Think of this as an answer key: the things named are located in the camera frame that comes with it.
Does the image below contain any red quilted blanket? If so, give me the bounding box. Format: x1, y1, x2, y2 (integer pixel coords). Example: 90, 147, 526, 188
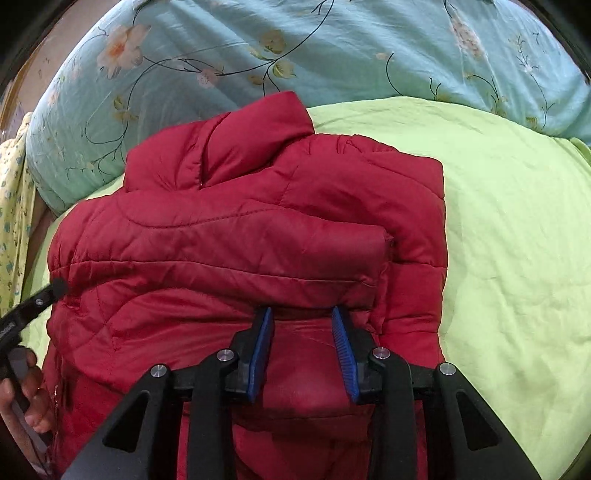
46, 91, 450, 480

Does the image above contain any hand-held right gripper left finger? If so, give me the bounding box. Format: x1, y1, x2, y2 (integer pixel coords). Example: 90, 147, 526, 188
60, 306, 277, 480

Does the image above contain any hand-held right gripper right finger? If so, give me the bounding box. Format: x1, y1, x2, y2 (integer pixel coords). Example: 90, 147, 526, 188
331, 306, 543, 480

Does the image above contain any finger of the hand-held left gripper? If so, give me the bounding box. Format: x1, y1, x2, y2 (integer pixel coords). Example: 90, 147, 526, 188
0, 276, 70, 340

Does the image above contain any yellow printed quilt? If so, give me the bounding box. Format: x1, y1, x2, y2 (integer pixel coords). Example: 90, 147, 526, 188
0, 111, 38, 319

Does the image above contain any light green blanket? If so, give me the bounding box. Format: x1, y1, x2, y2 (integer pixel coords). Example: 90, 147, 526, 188
28, 99, 591, 480

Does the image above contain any teal floral pillow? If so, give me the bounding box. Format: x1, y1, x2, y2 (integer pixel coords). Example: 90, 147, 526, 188
25, 0, 588, 217

